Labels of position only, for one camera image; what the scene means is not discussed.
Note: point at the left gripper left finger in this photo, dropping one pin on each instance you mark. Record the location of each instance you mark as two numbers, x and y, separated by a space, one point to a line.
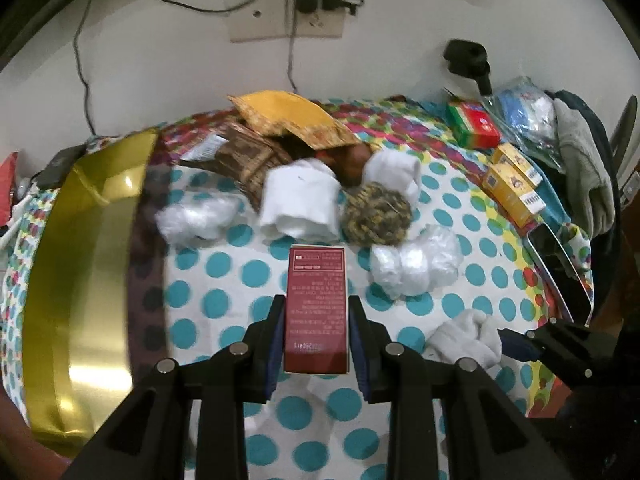
145 437

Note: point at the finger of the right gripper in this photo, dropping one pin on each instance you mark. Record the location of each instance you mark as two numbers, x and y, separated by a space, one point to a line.
517 346

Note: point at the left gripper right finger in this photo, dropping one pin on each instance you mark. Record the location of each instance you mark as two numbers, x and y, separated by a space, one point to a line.
457 408

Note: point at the white sock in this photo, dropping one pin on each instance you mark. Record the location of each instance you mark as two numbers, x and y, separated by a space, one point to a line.
395 170
471 334

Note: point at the clear plastic bag bundle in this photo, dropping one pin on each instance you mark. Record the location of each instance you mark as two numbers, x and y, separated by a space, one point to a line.
429 261

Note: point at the dried flower ball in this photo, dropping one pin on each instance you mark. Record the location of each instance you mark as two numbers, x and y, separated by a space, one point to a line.
375 215

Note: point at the dark red rectangular box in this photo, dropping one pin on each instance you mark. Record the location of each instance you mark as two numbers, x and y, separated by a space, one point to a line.
316 331

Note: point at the white cloth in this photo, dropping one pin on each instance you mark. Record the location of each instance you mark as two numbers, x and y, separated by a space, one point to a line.
300 200

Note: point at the yellow snack bag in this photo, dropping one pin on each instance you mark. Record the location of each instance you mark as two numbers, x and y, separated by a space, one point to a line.
278 113

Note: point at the gold storage box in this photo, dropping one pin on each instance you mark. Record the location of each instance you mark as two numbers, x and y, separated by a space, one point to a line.
93 318

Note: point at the polka dot bed sheet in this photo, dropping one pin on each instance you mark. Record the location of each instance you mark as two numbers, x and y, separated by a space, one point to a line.
314 426

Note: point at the yellow carton front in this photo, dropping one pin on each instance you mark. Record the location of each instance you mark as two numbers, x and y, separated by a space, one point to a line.
509 189

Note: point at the yellow carton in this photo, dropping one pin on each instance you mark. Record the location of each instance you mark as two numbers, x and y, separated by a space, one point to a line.
509 154
509 189

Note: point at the yellow carton rear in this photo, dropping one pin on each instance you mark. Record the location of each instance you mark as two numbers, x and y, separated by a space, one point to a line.
509 154

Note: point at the grey glove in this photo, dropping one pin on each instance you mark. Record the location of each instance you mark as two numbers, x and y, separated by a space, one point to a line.
588 184

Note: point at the red green medicine box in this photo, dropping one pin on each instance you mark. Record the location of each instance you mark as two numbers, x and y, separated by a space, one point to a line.
472 126

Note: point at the clear bag with blue items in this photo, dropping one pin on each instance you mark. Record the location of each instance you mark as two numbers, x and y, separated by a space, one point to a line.
526 117

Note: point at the dark device on left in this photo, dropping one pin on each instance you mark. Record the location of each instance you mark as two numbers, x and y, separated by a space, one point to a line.
57 170

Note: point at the brown snack bag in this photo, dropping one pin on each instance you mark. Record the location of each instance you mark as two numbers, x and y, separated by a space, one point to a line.
240 154

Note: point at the red packet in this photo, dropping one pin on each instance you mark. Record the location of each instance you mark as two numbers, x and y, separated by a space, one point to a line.
7 187

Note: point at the black plug with cable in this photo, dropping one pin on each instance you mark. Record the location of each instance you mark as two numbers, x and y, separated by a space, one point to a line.
350 6

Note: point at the wall socket plate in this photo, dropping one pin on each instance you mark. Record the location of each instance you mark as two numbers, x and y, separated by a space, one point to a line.
277 19

